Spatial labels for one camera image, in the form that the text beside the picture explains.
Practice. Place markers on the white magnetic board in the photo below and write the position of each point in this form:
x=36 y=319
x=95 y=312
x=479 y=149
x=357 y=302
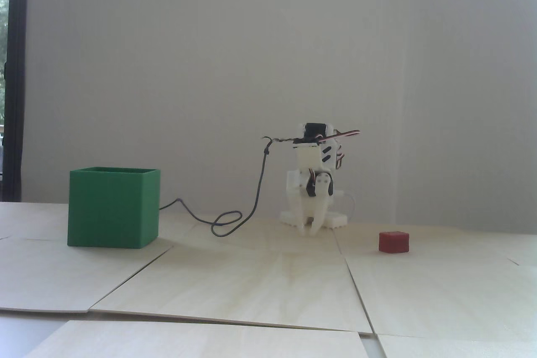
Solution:
x=209 y=60

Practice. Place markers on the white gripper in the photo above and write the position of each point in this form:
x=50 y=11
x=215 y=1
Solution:
x=311 y=207

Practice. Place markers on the red block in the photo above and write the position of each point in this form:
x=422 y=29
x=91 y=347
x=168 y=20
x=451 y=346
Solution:
x=393 y=242

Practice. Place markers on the green box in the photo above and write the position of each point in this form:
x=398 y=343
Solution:
x=111 y=209

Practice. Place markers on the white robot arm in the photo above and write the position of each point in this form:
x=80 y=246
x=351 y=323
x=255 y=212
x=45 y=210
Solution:
x=310 y=156

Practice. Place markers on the black window frame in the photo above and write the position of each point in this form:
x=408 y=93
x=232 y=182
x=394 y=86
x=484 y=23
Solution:
x=17 y=81

